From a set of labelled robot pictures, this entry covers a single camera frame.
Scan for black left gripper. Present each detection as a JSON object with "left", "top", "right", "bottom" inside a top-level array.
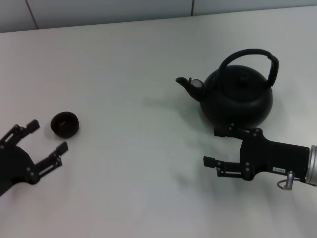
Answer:
[{"left": 0, "top": 119, "right": 69, "bottom": 198}]

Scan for right wrist metal cable connector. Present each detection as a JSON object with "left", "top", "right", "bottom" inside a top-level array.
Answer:
[{"left": 276, "top": 171, "right": 297, "bottom": 191}]

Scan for small black teacup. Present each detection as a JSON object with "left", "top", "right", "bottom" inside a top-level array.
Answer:
[{"left": 50, "top": 112, "right": 81, "bottom": 138}]

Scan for black round teapot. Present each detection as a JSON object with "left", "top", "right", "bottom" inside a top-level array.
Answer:
[{"left": 175, "top": 49, "right": 280, "bottom": 128}]

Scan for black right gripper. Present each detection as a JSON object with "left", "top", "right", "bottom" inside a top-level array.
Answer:
[{"left": 203, "top": 123, "right": 311, "bottom": 183}]

